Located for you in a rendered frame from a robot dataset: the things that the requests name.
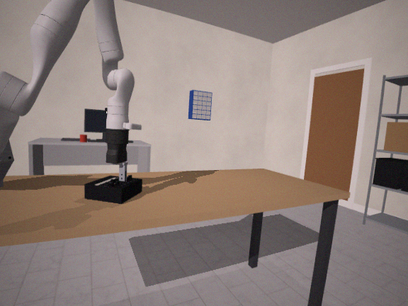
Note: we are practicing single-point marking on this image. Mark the black lighting desk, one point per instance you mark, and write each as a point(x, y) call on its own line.
point(110, 189)

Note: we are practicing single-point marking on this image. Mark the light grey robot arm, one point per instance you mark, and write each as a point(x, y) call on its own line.
point(49, 36)

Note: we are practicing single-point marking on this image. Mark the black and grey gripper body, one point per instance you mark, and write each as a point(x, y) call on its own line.
point(117, 131)

